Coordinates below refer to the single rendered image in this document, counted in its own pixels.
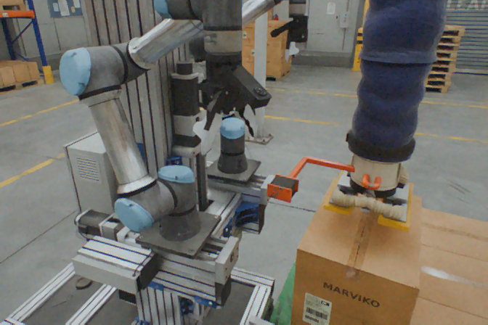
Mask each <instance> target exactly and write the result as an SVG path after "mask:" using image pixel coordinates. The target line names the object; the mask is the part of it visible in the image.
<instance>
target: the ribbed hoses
mask: <svg viewBox="0 0 488 325"><path fill-rule="evenodd" d="M408 176H409V172H408V169H406V168H404V167H403V166H402V169H401V173H400V177H399V178H400V180H399V183H401V184H403V185H405V182H407V180H408ZM366 195H367V194H366ZM332 200H333V202H334V203H336V204H337V205H344V206H346V205H347V206H349V207H351V206H352V207H368V208H369V210H371V211H374V213H380V215H381V214H382V215H384V216H388V217H390V218H391V219H394V220H396V219H400V218H402V216H403V215H404V210H403V208H402V206H400V205H394V206H390V205H388V204H384V203H382V202H378V201H376V200H375V199H374V197H373V196H371V197H366V196H365V195H364V194H363V195H360V196H356V195H355V196H354V195H353V196H351V195H349V194H348V195H346V194H343V193H342V192H340V191H337V192H334V193H333V195H332Z"/></svg>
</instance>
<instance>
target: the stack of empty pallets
mask: <svg viewBox="0 0 488 325"><path fill-rule="evenodd" d="M444 30H448V31H444V32H443V34H442V38H440V40H439V43H438V45H437V48H436V53H437V61H436V62H433V65H432V67H431V72H430V73H429V75H428V76H427V79H426V80H425V87H437V89H438V90H439V91H440V92H441V93H447V88H448V86H450V83H451V80H450V76H451V74H452V73H454V71H455V66H456V65H455V63H456V60H457V59H456V55H457V52H458V49H459V45H460V43H459V40H460V39H461V36H463V35H464V32H465V28H462V26H459V25H449V24H447V25H446V24H445V28H444ZM440 50H441V51H440ZM430 83H431V84H430Z"/></svg>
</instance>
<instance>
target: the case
mask: <svg viewBox="0 0 488 325"><path fill-rule="evenodd" d="M336 180H337V178H334V179H333V180H332V182H331V184H330V186H329V188H328V191H327V192H325V195H324V197H323V198H322V201H321V203H320V206H319V207H318V208H317V211H316V213H315V215H314V216H313V218H312V220H311V222H310V223H309V226H308V228H307V230H306V232H305V234H304V237H303V238H301V241H300V242H299V244H298V247H297V249H296V267H295V276H294V286H293V304H292V313H291V323H290V324H291V325H410V323H411V319H412V315H413V312H414V308H415V304H416V301H417V297H418V293H419V290H420V230H421V199H422V198H421V197H417V195H412V207H411V216H410V230H409V232H406V231H400V230H398V229H395V228H392V227H388V226H383V225H380V224H378V217H379V213H374V211H370V213H366V212H362V211H361V207H353V210H352V212H351V215H350V216H348V215H342V214H339V213H334V212H331V211H330V210H325V209H323V205H324V204H325V201H327V198H328V196H329V194H330V192H331V190H332V188H333V185H334V183H335V182H336Z"/></svg>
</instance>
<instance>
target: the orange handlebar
mask: <svg viewBox="0 0 488 325"><path fill-rule="evenodd" d="M307 163H313V164H318V165H320V166H324V167H329V168H335V169H339V170H345V171H350V172H353V173H354V172H355V168H354V166H350V165H349V164H345V163H341V162H333V161H329V160H322V159H318V158H314V157H303V158H302V159H301V160H300V162H299V163H298V164H297V166H296V167H295V168H294V169H293V170H292V171H291V172H290V174H289V175H288V176H290V177H293V178H296V176H297V175H298V174H299V173H300V172H301V170H302V169H303V167H304V166H305V164H307ZM369 180H370V175H369V174H366V173H365V174H364V176H363V178H362V185H363V186H364V188H366V189H370V190H376V189H379V188H380V185H381V180H382V178H381V177H376V178H375V180H374V184H372V183H369Z"/></svg>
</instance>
